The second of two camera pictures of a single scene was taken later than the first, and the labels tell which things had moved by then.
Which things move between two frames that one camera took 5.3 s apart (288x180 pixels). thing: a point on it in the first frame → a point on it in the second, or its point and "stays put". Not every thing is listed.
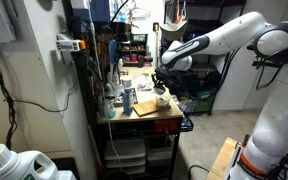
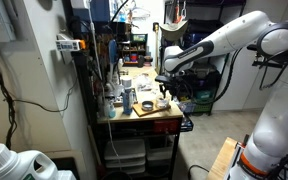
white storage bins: [125, 155] stays put
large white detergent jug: [2, 164] stays put
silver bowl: [159, 89] → [147, 105]
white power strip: [70, 45] stays put
